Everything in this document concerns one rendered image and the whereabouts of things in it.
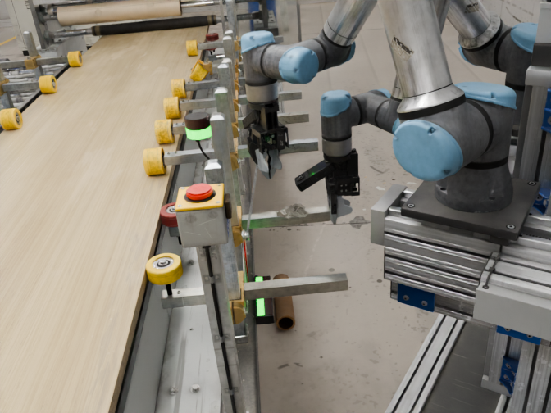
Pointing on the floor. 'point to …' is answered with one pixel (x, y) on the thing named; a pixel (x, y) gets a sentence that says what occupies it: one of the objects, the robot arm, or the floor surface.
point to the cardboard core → (284, 309)
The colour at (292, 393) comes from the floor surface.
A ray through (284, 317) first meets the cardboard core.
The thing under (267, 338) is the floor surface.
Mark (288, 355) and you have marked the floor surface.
